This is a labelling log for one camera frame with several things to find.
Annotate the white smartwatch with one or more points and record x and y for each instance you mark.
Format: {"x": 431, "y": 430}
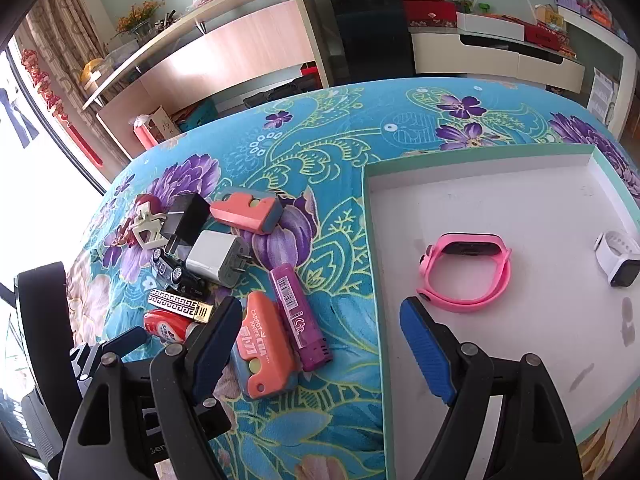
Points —
{"x": 622, "y": 267}

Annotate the red white oval lighter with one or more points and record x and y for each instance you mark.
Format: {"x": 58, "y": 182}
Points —
{"x": 165, "y": 325}

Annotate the red hanging knot ornament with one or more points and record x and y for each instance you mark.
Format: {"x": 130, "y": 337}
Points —
{"x": 47, "y": 85}

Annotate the white low cabinet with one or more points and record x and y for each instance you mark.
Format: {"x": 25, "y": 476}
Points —
{"x": 500, "y": 57}

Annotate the pink smartwatch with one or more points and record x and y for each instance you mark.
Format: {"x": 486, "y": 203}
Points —
{"x": 470, "y": 246}

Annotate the black gold patterned lighter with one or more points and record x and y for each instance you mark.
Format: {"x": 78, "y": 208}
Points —
{"x": 175, "y": 302}

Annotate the teal floral blanket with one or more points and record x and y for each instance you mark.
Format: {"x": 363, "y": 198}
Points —
{"x": 325, "y": 160}

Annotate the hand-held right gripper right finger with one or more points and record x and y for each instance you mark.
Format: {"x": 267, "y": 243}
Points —
{"x": 430, "y": 355}

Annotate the blue plastic crate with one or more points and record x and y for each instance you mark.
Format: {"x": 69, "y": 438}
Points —
{"x": 200, "y": 115}

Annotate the white hair claw clip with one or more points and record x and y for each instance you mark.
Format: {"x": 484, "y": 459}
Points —
{"x": 147, "y": 232}

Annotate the white wall calendar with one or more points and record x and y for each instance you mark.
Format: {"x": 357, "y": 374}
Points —
{"x": 602, "y": 92}

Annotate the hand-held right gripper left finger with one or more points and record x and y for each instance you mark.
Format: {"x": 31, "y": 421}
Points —
{"x": 215, "y": 352}

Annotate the white charger plug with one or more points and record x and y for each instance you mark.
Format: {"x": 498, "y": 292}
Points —
{"x": 212, "y": 255}

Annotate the vase of orange flowers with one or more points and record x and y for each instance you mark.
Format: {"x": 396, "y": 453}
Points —
{"x": 140, "y": 17}

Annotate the orange box cutter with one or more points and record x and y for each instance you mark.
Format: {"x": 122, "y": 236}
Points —
{"x": 240, "y": 212}
{"x": 265, "y": 345}

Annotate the tall black cabinet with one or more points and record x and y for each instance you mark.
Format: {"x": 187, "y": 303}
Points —
{"x": 370, "y": 35}

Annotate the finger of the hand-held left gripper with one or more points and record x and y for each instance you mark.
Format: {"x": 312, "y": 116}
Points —
{"x": 127, "y": 341}

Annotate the colourful wall poster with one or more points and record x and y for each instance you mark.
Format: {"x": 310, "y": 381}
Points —
{"x": 590, "y": 0}

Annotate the black charger plug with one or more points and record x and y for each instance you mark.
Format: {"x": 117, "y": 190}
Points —
{"x": 185, "y": 215}

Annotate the white shallow box teal rim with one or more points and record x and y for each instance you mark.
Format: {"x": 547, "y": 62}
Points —
{"x": 500, "y": 200}

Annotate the black toy car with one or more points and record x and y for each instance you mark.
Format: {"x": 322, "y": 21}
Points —
{"x": 175, "y": 272}

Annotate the beige patterned curtain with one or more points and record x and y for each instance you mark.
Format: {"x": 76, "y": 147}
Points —
{"x": 65, "y": 35}

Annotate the red gift box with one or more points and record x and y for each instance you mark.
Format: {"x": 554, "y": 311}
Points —
{"x": 430, "y": 14}

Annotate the purple lighter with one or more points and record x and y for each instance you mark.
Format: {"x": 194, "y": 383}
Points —
{"x": 295, "y": 310}

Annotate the black bag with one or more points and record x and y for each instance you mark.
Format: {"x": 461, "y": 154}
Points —
{"x": 280, "y": 92}

